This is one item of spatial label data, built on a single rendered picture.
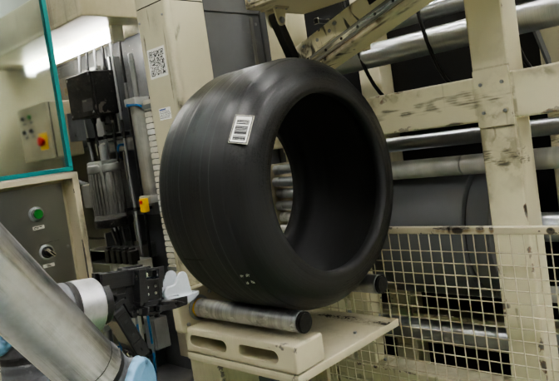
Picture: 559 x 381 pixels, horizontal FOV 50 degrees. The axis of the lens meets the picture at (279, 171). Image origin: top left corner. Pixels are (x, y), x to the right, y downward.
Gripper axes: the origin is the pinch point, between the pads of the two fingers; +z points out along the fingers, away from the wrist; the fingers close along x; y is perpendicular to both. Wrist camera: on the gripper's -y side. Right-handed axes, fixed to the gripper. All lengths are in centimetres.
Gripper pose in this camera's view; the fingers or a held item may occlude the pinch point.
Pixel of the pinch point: (192, 296)
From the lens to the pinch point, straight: 117.7
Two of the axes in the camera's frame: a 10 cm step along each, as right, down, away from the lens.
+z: 6.9, -0.2, 7.2
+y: -0.6, -10.0, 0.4
